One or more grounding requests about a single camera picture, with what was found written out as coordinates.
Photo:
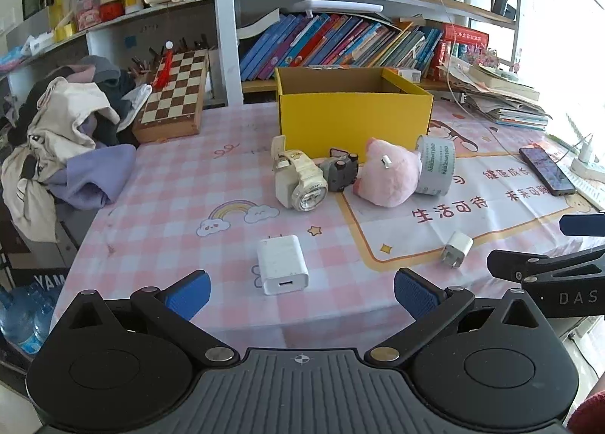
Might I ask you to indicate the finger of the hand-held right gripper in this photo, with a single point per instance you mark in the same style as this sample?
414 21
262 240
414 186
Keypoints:
520 266
583 224

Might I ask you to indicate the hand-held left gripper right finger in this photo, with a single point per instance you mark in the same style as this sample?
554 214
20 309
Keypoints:
416 292

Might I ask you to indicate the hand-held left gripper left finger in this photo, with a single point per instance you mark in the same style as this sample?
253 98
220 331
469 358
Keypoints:
189 294

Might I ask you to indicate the small white charger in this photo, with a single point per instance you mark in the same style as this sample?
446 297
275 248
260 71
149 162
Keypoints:
458 245

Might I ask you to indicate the large white charger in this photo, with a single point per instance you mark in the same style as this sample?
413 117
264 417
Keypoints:
283 263

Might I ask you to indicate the pink plush pig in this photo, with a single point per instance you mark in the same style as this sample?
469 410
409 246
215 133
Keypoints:
387 174

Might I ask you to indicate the clear packing tape roll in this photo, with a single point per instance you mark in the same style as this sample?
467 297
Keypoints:
437 162

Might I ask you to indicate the grey toy truck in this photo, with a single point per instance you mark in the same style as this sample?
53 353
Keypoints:
338 174

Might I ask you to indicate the cream wrist watch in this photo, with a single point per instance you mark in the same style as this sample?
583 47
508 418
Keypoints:
302 178

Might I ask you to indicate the yellow cardboard box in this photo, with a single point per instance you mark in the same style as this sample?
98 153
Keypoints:
354 122

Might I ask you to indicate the person's right forearm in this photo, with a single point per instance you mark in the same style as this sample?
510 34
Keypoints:
591 415

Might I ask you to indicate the white power strip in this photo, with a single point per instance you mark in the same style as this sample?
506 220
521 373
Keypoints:
588 174

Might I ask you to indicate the black smartphone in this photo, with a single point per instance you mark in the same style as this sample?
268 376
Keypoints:
546 170

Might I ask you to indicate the stack of magazines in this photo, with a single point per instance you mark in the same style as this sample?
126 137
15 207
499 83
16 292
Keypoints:
505 103

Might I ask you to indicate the black case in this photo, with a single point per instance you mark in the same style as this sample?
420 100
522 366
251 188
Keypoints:
42 280

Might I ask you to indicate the lilac garment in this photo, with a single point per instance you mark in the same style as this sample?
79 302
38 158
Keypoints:
94 174

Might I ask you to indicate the pack of water bottles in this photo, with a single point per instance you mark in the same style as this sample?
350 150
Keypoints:
23 315

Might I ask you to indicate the wooden chessboard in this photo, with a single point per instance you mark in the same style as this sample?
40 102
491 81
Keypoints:
175 93

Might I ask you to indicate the red book box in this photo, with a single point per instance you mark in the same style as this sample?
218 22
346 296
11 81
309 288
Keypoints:
463 46

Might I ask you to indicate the dark clothes pile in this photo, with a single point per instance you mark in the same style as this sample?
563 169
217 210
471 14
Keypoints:
113 84

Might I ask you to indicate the red tassel ornament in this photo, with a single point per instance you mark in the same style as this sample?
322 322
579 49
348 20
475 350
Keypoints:
165 67

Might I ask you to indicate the white wooden bookshelf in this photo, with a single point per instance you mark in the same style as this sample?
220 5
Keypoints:
224 36

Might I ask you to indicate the row of colourful books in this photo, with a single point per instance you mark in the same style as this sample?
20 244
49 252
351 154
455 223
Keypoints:
331 41

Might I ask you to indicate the flat white tablet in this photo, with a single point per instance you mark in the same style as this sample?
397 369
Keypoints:
335 7

